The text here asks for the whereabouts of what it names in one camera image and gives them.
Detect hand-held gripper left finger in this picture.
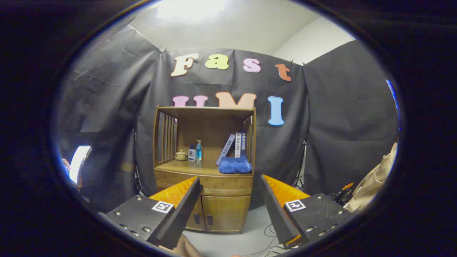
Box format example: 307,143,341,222
98,176,202,250

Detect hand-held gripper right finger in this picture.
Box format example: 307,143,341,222
260,174,354,250

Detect wooden drawer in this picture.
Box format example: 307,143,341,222
155,168,254,197

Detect narrow wooden cabinet door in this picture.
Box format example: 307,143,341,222
184,195,207,232

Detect wide wooden cabinet door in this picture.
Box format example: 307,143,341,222
202,196,251,233

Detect wooden countertop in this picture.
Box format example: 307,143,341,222
155,159,254,177

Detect wooden cabinet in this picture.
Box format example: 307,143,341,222
153,106,257,234

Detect black stand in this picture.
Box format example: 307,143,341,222
292,141,307,191

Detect blue towel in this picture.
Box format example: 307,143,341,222
219,155,252,175

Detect orange and black clamp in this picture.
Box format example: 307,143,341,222
330,183,355,204

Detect grey book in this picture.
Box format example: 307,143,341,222
216,133,236,166

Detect black backdrop cloth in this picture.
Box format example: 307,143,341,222
57,25,400,215

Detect beige cloth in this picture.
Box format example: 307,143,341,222
345,142,398,213

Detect black floor cables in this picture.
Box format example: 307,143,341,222
246,223,286,257

